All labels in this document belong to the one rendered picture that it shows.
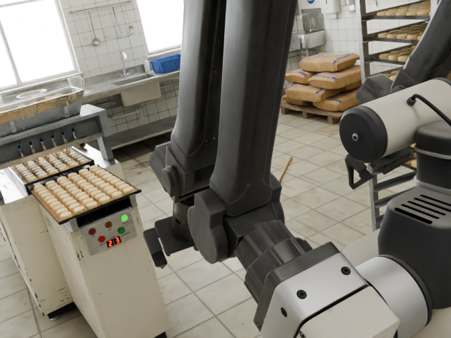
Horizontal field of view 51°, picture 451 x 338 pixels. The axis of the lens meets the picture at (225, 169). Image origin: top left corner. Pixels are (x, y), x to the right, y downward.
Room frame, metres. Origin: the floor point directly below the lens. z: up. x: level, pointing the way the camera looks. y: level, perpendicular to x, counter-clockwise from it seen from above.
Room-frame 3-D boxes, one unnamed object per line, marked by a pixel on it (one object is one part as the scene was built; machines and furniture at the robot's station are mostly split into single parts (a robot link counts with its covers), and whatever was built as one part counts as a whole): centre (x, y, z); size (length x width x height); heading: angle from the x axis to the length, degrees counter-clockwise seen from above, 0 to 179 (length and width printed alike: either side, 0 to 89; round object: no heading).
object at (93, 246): (2.00, 0.59, 0.77); 0.24 x 0.04 x 0.14; 120
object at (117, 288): (2.32, 0.77, 0.45); 0.70 x 0.34 x 0.90; 30
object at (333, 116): (5.90, -1.46, 0.06); 1.20 x 0.80 x 0.11; 28
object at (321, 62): (5.87, -1.50, 0.62); 0.72 x 0.42 x 0.17; 32
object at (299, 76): (6.15, -1.37, 0.47); 0.72 x 0.42 x 0.17; 116
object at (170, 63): (6.01, 0.42, 0.95); 0.40 x 0.30 x 0.14; 118
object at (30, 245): (3.17, 1.26, 0.42); 1.28 x 0.72 x 0.84; 30
